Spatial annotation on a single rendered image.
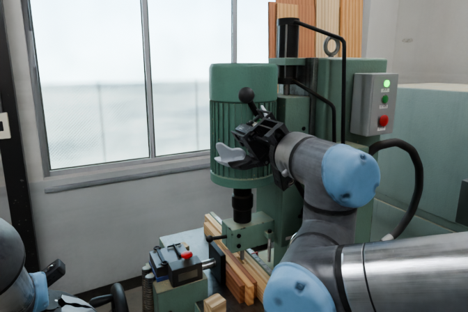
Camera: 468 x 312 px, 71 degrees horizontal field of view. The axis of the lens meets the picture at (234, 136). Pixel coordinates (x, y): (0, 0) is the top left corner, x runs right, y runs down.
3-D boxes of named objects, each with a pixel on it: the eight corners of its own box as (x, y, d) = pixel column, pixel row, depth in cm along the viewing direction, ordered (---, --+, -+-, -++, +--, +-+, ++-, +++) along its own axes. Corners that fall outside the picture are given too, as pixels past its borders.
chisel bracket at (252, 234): (221, 246, 95) (221, 219, 94) (262, 235, 102) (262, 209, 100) (232, 260, 89) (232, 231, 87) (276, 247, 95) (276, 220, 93)
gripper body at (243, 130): (256, 106, 64) (293, 115, 54) (276, 139, 68) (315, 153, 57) (227, 131, 62) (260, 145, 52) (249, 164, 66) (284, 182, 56)
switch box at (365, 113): (349, 132, 90) (353, 73, 86) (375, 129, 94) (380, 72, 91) (367, 136, 84) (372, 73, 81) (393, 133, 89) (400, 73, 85)
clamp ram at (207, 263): (189, 273, 96) (189, 245, 94) (213, 266, 99) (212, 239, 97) (200, 292, 88) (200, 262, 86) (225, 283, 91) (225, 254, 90)
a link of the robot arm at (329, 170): (338, 221, 41) (342, 155, 39) (285, 191, 50) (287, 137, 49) (381, 209, 44) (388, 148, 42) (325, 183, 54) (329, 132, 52)
